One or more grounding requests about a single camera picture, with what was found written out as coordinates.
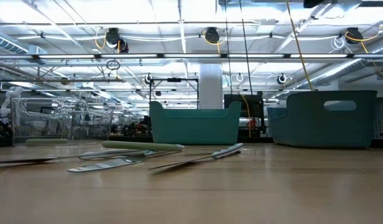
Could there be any grey horizontal metal rail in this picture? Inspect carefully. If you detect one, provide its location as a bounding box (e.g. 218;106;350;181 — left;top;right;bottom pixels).
0;78;126;83

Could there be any white building pillar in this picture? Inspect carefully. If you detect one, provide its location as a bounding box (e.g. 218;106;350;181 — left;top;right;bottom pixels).
198;63;224;110

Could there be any long ceiling light strip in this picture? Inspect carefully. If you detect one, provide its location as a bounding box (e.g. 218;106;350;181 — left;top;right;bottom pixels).
0;53;383;60

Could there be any yellow cable on computer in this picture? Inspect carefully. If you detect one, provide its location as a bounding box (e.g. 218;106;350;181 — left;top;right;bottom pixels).
241;95;252;138

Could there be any dark blue-green plastic bin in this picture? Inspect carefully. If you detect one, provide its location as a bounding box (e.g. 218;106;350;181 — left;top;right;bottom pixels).
267;90;378;149

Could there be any teal plastic bin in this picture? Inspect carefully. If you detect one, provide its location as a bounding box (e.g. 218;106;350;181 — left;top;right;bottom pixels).
149;100;242;146

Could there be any black ceiling cable reel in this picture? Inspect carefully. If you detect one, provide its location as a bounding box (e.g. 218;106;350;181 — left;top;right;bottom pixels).
344;27;382;47
104;27;129;54
203;27;226;54

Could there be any clear plastic container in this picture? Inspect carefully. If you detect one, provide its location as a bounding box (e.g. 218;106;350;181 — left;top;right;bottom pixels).
9;97;114;146

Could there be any yellow hanging cable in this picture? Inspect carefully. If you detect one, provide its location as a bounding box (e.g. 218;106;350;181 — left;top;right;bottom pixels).
285;0;314;91

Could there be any thin black hanging cable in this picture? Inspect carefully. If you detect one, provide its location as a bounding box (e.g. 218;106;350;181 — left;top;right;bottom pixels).
224;0;233;95

